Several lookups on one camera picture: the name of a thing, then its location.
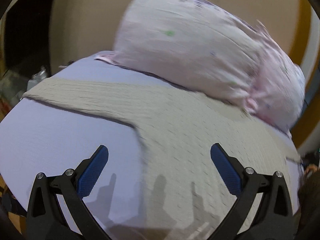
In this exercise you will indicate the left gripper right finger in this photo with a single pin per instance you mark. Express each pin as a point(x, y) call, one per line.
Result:
point(274, 217)

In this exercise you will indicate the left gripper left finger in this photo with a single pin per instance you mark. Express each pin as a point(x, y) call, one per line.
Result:
point(56, 209)

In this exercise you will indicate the beige cable-knit sweater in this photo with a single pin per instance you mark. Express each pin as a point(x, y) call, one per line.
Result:
point(183, 192)

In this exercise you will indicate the lavender bed sheet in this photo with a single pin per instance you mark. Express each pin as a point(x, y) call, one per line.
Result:
point(38, 137)

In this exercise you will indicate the cluttered bedside table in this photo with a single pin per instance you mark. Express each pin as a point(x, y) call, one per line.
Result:
point(13, 86)

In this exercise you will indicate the pink floral pillow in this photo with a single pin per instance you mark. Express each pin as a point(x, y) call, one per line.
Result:
point(200, 46)

